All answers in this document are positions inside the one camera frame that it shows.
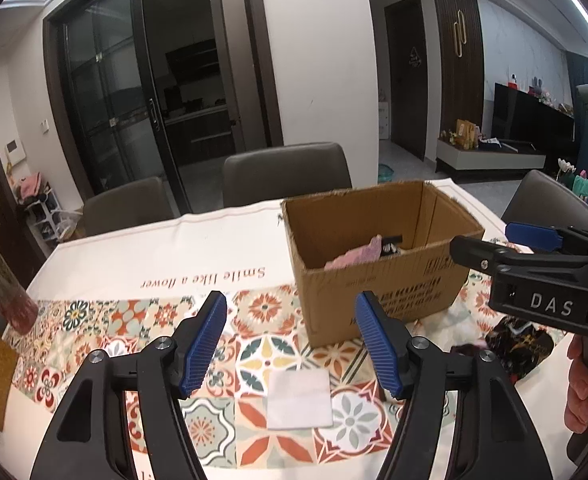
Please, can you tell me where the black television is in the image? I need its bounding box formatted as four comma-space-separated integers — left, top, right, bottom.
492, 84, 574, 165

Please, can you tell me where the black white patterned cloth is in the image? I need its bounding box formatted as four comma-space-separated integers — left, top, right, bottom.
381, 235, 403, 257

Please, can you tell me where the dark brown hair band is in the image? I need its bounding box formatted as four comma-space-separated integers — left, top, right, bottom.
450, 341, 487, 356

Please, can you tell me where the white folded square cloth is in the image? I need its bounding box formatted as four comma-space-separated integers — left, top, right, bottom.
267, 370, 333, 430

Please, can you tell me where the dark wooden door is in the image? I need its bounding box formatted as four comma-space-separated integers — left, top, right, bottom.
385, 0, 428, 160

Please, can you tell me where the white shoe rack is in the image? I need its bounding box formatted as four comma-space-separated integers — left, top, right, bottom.
16, 172, 70, 252

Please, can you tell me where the brown cardboard box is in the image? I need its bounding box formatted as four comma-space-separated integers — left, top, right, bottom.
282, 181, 485, 348

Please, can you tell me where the black gold patterned scarf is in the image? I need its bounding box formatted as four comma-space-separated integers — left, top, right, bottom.
485, 315, 554, 384

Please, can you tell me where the right hand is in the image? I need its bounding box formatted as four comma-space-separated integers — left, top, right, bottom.
564, 335, 588, 434

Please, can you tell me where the white tablecloth with text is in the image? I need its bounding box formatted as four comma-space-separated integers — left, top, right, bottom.
22, 176, 575, 480

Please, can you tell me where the white low tv cabinet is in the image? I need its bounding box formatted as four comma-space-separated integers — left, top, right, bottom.
436, 140, 546, 181

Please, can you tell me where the colourful patterned table runner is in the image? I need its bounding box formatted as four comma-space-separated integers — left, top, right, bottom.
3, 238, 540, 470

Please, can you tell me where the green waste basket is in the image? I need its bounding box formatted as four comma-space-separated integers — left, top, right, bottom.
377, 164, 395, 184

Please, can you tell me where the pink fluffy cloth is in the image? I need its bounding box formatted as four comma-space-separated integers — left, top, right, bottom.
324, 235, 383, 270

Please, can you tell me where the grey chair far middle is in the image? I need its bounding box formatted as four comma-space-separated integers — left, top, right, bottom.
222, 142, 352, 208

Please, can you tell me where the black framed glass sliding door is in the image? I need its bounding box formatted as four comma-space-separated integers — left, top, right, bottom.
43, 0, 282, 214

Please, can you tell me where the grey chair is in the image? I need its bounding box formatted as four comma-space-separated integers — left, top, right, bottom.
501, 170, 588, 231
222, 142, 352, 208
82, 177, 175, 236

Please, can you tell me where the grey chair far left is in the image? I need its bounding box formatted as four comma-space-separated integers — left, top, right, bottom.
82, 177, 175, 236

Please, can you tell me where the grey chair right side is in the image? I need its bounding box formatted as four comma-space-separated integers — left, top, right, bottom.
501, 170, 588, 231

